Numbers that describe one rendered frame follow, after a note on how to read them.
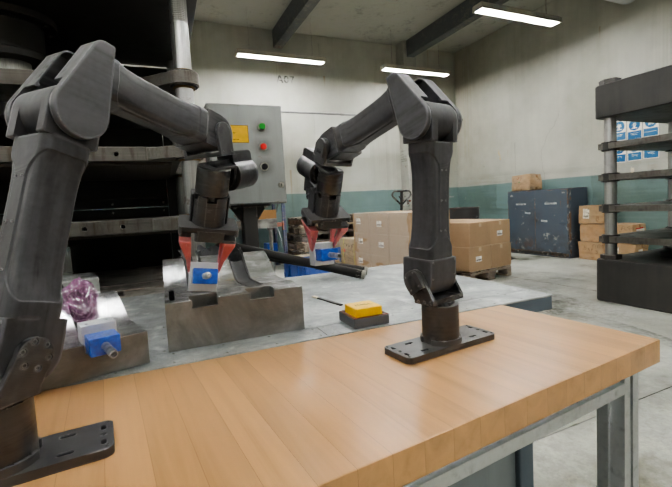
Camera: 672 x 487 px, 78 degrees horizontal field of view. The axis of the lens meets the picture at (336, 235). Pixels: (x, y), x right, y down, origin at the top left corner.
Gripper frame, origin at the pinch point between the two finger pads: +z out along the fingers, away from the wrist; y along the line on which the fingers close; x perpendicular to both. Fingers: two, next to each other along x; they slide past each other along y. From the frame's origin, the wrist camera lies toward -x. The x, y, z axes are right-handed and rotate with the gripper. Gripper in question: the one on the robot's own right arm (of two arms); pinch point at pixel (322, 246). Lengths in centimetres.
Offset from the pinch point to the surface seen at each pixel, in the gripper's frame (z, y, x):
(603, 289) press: 151, -344, -109
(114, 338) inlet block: -2.3, 43.6, 23.6
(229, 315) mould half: 2.6, 25.0, 16.9
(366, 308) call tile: 1.9, -1.6, 22.2
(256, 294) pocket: 2.5, 18.7, 11.8
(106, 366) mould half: 3, 45, 23
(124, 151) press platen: 1, 45, -75
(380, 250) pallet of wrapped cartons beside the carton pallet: 198, -205, -285
